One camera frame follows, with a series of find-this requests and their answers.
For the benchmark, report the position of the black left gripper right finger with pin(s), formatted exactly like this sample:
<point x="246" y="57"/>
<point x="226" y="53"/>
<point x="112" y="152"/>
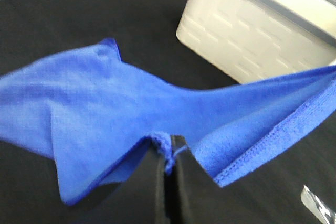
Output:
<point x="199" y="198"/>

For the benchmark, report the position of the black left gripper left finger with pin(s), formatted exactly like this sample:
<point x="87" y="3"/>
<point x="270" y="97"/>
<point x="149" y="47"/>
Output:
<point x="141" y="199"/>

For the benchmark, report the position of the blue microfibre towel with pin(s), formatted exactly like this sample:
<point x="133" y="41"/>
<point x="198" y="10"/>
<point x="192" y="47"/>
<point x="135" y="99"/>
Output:
<point x="96" y="116"/>

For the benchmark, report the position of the clear tape strip right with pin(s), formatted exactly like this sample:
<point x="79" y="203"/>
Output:
<point x="317" y="207"/>

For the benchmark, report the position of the white slotted storage bin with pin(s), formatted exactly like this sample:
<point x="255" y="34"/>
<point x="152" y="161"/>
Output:
<point x="251" y="40"/>

